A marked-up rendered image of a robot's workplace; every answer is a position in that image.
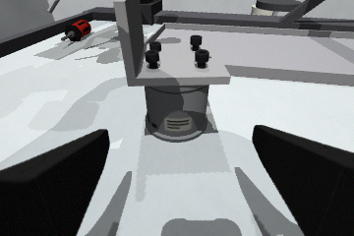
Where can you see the black socket-head screw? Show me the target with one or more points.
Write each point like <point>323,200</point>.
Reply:
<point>152,57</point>
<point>196,41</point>
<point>201,56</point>
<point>155,45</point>

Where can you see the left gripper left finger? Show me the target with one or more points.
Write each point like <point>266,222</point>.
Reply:
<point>49,194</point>

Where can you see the red screwdriver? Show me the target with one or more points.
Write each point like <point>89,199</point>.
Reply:
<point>77,30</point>

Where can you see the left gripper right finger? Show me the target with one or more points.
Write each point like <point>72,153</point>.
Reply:
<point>316,181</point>

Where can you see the grey l-shaped bracket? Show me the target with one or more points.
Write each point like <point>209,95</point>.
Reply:
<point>176,65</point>

